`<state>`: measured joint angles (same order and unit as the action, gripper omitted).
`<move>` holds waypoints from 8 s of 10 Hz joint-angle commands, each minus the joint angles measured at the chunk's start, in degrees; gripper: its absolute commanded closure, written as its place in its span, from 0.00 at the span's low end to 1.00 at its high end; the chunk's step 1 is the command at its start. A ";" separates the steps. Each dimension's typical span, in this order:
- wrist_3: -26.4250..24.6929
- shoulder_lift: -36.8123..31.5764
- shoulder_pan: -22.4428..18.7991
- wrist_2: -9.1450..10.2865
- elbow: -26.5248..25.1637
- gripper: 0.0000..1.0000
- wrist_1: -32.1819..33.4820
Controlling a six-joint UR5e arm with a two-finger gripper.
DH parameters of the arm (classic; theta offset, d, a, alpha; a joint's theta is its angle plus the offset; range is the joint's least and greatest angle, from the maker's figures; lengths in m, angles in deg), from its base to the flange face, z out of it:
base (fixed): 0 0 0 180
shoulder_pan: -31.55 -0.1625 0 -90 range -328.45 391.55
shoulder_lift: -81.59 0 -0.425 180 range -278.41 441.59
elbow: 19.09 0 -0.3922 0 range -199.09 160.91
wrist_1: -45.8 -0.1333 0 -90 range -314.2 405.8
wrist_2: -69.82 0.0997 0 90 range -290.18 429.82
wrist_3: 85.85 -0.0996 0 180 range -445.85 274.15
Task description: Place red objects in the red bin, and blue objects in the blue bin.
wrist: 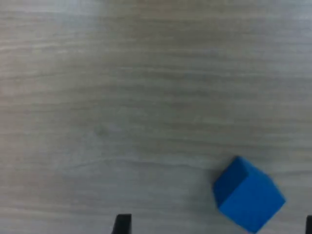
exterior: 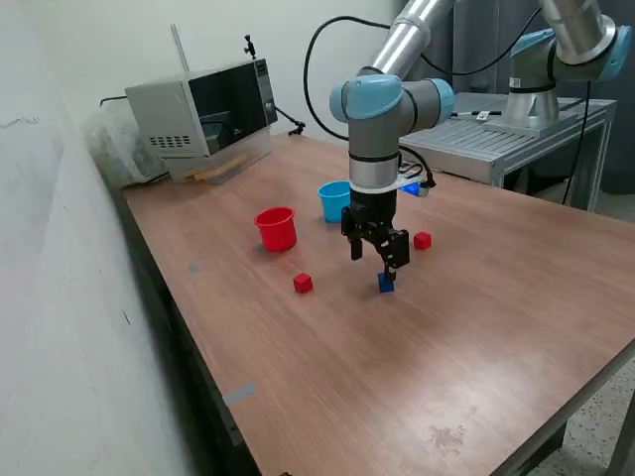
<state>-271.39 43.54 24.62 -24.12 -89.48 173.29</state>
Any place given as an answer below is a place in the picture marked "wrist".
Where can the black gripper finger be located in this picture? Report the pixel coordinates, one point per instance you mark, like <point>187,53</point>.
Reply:
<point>309,225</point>
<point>122,225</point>

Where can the blue cube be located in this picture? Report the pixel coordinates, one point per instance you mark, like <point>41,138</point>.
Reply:
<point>248,202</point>

